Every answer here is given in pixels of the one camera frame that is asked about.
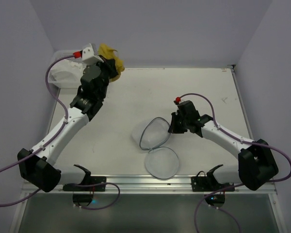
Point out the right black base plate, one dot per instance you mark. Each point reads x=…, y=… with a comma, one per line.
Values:
x=206, y=182

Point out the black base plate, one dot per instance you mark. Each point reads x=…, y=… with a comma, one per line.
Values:
x=98, y=180
x=206, y=182

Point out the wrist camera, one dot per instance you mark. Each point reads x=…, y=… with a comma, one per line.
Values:
x=178, y=101
x=88, y=55

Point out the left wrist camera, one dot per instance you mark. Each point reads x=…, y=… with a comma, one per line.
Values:
x=88, y=55

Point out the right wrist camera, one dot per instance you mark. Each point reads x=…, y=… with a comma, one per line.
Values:
x=178, y=101

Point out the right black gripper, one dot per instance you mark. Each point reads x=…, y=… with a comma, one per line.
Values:
x=178, y=121

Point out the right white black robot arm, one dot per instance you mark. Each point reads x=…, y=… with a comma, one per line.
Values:
x=256, y=163

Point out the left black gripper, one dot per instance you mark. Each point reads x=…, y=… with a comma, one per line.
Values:
x=111, y=67

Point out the white plastic mesh basket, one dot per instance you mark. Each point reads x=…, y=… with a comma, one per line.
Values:
x=66, y=85

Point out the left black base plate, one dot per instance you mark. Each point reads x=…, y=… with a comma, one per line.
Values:
x=98, y=180

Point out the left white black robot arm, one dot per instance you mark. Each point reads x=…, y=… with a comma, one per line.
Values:
x=37, y=165

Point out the aluminium mounting rail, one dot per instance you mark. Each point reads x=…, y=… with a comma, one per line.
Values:
x=146, y=184

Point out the yellow bra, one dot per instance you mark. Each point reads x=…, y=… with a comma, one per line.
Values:
x=110, y=55

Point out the white bra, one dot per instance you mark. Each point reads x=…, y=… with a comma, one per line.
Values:
x=67, y=71

